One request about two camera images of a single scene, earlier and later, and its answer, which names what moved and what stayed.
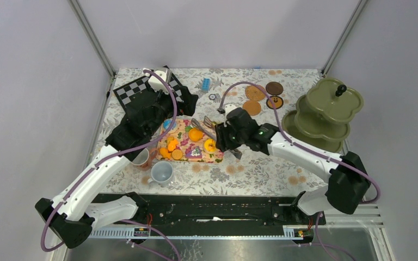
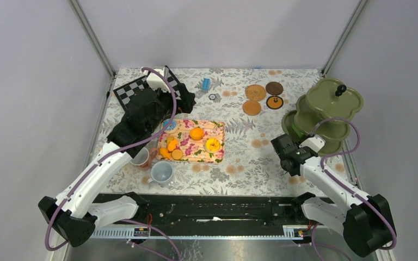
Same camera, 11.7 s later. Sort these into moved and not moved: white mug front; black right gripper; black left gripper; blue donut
Moved: black right gripper
Not moved: blue donut; white mug front; black left gripper
